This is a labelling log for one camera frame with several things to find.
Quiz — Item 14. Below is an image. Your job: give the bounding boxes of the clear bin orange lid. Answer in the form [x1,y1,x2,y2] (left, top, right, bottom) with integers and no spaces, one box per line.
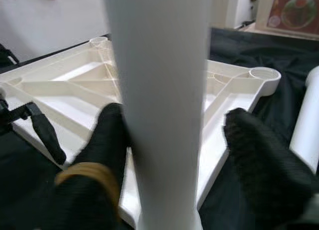
[255,0,319,40]

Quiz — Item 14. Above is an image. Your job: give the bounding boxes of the red food poster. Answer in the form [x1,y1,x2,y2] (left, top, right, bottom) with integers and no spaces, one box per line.
[268,0,319,31]

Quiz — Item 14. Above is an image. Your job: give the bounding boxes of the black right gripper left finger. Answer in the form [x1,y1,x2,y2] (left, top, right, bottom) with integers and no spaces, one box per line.
[42,102,133,230]

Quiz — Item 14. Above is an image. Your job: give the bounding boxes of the black cable coil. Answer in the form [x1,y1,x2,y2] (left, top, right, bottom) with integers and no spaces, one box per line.
[236,21,256,30]

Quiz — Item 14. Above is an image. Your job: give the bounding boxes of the black tablecloth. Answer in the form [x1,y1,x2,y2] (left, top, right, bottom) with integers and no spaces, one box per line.
[0,27,319,230]

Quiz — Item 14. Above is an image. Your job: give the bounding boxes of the white plastic table leg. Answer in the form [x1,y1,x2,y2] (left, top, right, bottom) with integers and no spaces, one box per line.
[103,0,212,230]
[289,66,319,175]

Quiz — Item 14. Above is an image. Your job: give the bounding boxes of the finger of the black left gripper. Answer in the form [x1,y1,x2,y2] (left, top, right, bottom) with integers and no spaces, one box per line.
[24,101,67,166]

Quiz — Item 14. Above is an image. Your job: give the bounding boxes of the white appliance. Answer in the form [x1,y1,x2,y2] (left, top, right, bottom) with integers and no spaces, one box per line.
[225,0,257,28]

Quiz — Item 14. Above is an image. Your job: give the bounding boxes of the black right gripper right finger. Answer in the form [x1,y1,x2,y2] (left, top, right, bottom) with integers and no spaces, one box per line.
[221,107,319,230]

